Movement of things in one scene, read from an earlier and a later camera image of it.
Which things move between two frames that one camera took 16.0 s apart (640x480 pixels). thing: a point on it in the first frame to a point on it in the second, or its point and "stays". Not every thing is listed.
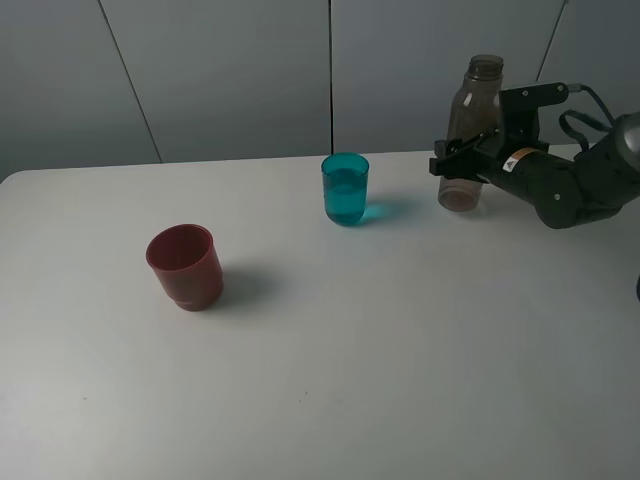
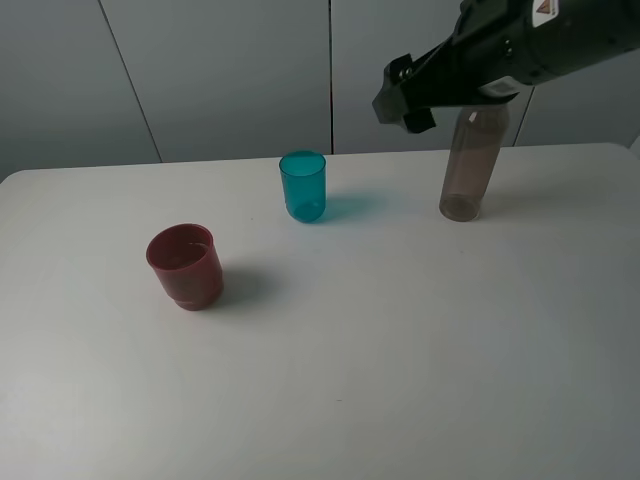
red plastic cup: (185, 262) stays
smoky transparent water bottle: (474, 113) stays
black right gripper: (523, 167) to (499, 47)
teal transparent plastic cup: (345, 187) to (303, 175)
